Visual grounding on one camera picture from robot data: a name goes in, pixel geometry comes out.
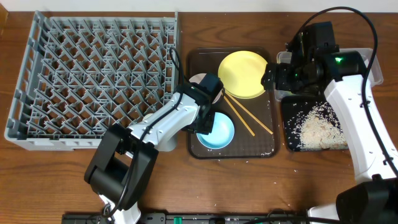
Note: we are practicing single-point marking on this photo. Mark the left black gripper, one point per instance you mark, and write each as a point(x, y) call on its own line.
point(203, 125)

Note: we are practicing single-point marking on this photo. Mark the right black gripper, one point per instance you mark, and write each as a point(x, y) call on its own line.
point(283, 71)

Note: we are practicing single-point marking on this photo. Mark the light blue bowl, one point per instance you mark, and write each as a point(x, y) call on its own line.
point(221, 134)

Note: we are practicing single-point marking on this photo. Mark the rice food waste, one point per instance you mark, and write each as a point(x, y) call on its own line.
point(320, 130)

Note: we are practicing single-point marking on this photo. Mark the white cup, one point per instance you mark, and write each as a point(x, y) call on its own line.
point(147, 116)

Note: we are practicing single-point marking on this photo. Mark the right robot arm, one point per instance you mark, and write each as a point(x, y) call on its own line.
point(374, 197)

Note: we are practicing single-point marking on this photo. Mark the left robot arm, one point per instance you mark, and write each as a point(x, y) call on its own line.
point(121, 167)

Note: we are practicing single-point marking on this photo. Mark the black waste tray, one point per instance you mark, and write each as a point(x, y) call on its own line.
point(292, 124)

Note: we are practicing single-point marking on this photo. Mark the grey dishwasher rack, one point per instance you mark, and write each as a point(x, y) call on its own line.
point(81, 75)

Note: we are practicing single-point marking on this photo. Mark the clear plastic bin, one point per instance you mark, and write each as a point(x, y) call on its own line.
point(375, 76)

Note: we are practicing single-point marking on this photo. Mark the yellow plate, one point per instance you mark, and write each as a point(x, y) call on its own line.
point(241, 73)

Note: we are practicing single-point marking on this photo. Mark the lower wooden chopstick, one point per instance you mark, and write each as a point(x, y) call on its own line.
point(239, 116)

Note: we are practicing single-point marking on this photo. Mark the wooden chopstick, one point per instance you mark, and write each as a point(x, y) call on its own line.
point(239, 116)
point(249, 113)

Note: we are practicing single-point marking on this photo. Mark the upper wooden chopstick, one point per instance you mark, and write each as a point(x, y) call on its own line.
point(249, 113)

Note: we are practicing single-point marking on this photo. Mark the dark brown serving tray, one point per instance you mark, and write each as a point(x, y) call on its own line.
point(243, 145)

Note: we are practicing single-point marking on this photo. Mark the pink white bowl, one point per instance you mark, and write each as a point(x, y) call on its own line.
point(198, 78)

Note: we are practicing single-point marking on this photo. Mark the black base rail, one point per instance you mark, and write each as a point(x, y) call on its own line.
point(161, 218)

